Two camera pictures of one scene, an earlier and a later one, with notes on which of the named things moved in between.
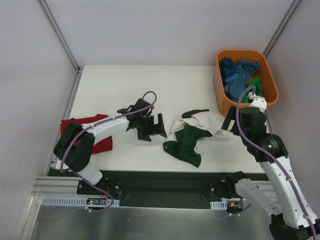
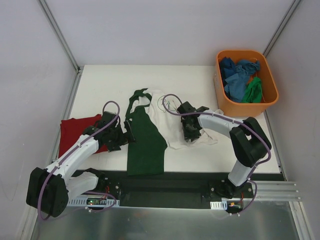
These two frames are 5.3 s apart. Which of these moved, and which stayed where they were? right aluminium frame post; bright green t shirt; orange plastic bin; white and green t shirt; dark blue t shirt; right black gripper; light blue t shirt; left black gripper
Moved: left black gripper; right black gripper; white and green t shirt
Stayed: bright green t shirt; dark blue t shirt; right aluminium frame post; orange plastic bin; light blue t shirt
